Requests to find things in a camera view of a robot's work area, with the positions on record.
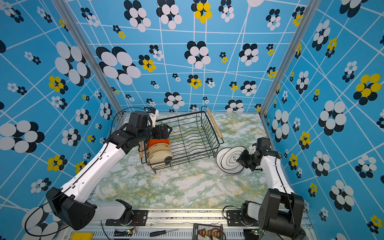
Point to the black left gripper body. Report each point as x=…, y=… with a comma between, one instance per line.
x=156, y=132

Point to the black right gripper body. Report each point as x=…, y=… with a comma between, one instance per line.
x=248, y=160

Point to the white plate green cloud outline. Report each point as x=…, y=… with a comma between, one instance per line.
x=219, y=156

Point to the black wire dish rack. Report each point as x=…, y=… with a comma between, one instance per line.
x=194, y=136

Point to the white plate green rim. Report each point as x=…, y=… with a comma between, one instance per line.
x=228, y=161

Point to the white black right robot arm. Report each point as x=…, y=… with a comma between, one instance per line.
x=281, y=210

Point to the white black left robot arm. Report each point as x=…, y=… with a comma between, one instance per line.
x=70, y=202

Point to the orange plate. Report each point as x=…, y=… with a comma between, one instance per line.
x=154, y=142

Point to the cream plate with stamp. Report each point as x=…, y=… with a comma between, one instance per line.
x=157, y=148

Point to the black terminal board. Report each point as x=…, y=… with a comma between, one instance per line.
x=208, y=232

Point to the yellow box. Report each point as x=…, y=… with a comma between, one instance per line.
x=82, y=236

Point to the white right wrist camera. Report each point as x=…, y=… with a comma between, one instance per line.
x=252, y=149

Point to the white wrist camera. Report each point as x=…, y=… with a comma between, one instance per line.
x=252, y=149
x=153, y=114

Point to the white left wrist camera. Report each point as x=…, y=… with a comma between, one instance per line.
x=153, y=114

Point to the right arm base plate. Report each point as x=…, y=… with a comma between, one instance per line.
x=234, y=219

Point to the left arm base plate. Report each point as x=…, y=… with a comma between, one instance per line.
x=133, y=218

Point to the black handled screwdriver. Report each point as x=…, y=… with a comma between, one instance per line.
x=162, y=232

